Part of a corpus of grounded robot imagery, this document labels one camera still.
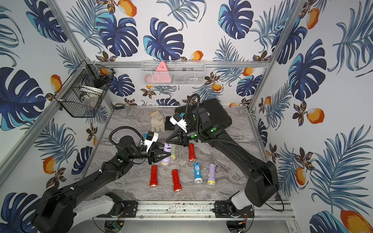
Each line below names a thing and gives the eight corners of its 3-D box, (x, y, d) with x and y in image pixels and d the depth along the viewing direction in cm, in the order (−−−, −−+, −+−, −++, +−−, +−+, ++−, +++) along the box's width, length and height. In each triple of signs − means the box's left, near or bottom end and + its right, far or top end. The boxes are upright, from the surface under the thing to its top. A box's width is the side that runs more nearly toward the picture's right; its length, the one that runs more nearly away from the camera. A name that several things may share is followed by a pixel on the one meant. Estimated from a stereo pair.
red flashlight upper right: (189, 161, 93) (189, 160, 91) (189, 145, 101) (189, 142, 99) (196, 161, 93) (196, 160, 91) (195, 145, 101) (195, 142, 99)
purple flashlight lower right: (207, 185, 85) (208, 183, 82) (208, 164, 92) (208, 161, 90) (214, 185, 84) (215, 184, 81) (214, 165, 92) (215, 162, 89)
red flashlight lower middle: (174, 192, 82) (174, 190, 79) (171, 172, 89) (171, 170, 86) (182, 190, 83) (181, 189, 80) (178, 171, 90) (178, 168, 87)
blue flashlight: (194, 183, 85) (194, 181, 82) (193, 164, 92) (193, 162, 90) (202, 183, 85) (202, 181, 82) (200, 164, 92) (201, 162, 90)
